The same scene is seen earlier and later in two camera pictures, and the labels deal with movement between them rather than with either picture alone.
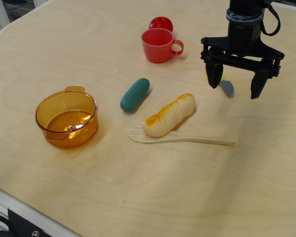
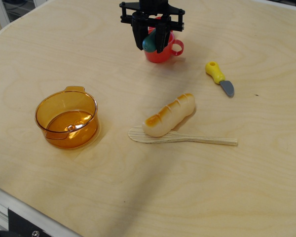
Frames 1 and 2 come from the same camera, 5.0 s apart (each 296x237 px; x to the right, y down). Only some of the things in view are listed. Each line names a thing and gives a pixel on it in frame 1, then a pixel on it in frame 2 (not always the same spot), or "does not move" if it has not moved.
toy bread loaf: x=163 y=122 does not move
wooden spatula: x=137 y=134 does not move
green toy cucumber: x=134 y=95 -> x=149 y=44
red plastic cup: x=158 y=44 does not move
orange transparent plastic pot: x=69 y=118 does not move
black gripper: x=243 y=47 -> x=158 y=12
